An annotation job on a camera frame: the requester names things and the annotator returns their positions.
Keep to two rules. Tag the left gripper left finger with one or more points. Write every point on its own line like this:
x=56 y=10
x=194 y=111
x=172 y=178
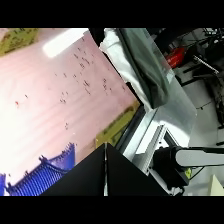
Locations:
x=86 y=176

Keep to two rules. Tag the silver frame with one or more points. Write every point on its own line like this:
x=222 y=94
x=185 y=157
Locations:
x=150 y=143

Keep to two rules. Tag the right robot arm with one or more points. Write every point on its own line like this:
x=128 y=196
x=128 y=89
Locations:
x=196 y=156

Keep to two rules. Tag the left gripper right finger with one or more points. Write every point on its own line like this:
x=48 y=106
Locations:
x=126 y=176

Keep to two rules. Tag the dark grey garment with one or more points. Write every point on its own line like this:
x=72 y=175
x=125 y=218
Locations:
x=145 y=66

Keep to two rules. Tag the black garment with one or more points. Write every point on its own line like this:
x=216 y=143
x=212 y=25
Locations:
x=96 y=35

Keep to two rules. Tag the white garment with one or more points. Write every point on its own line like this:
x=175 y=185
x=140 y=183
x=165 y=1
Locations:
x=116 y=56

